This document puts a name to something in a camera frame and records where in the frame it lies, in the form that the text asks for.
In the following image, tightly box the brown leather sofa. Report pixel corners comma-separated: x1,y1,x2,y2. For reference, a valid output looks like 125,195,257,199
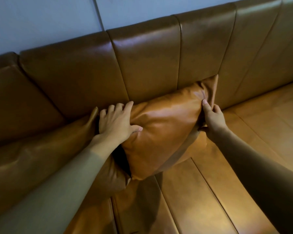
0,0,293,234

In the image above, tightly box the person's right forearm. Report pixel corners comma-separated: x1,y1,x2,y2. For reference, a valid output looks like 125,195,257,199
207,127,293,234

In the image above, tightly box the person's left forearm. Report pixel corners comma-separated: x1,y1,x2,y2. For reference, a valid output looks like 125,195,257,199
0,137,120,234

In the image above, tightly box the person's right hand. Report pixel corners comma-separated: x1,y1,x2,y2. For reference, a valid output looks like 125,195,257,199
199,99,229,139

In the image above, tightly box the brown leather cushion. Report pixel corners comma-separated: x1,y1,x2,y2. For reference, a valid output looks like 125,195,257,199
121,75,219,181
0,107,132,234

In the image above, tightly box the person's left hand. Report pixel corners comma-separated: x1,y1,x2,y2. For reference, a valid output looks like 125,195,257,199
95,101,143,146

